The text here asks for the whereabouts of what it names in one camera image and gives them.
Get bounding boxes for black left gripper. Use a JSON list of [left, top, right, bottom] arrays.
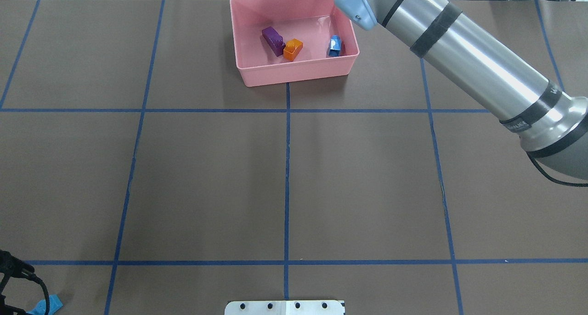
[[0, 250, 37, 315]]

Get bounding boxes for long blue block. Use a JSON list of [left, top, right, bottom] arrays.
[[27, 294, 63, 315]]

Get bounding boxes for purple block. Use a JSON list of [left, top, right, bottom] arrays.
[[262, 26, 286, 57]]

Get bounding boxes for orange block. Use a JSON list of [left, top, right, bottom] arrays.
[[283, 38, 303, 62]]

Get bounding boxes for small blue block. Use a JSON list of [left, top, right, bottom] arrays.
[[327, 35, 343, 57]]

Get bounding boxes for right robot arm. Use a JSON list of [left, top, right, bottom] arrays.
[[334, 0, 588, 180]]

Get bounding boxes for pink plastic box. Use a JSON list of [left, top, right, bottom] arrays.
[[230, 0, 360, 87]]

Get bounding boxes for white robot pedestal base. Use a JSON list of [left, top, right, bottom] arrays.
[[224, 300, 346, 315]]

